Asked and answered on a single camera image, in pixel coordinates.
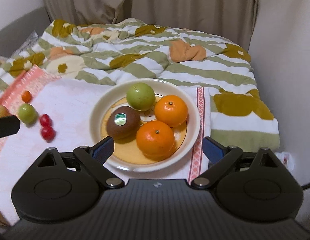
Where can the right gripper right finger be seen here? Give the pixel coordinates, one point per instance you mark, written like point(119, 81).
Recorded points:
point(223, 159)

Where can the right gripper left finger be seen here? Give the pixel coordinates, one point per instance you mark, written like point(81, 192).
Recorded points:
point(93, 158)

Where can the green apple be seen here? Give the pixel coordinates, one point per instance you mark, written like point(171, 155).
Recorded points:
point(140, 96)
point(27, 114)

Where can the small mandarin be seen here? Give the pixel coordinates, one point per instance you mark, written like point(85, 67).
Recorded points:
point(26, 96)

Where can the red cherry tomato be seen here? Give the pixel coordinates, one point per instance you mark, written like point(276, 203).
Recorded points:
point(48, 133)
point(45, 120)

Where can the brown kiwi with sticker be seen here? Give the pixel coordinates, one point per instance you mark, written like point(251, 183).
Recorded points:
point(123, 122)

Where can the large orange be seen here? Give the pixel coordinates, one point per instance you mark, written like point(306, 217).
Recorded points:
point(171, 110)
point(156, 140)

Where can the green striped floral quilt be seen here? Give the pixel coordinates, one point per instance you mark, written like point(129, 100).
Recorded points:
point(110, 54)

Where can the pink floral tablecloth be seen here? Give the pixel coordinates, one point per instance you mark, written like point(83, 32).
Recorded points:
point(69, 103)

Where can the grey sofa backrest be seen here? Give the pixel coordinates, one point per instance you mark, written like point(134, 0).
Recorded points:
point(14, 35)

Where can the grey patterned pillow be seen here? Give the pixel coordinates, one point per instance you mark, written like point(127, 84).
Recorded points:
point(30, 41)

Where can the beige curtain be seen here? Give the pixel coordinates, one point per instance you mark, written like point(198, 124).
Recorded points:
point(232, 19)

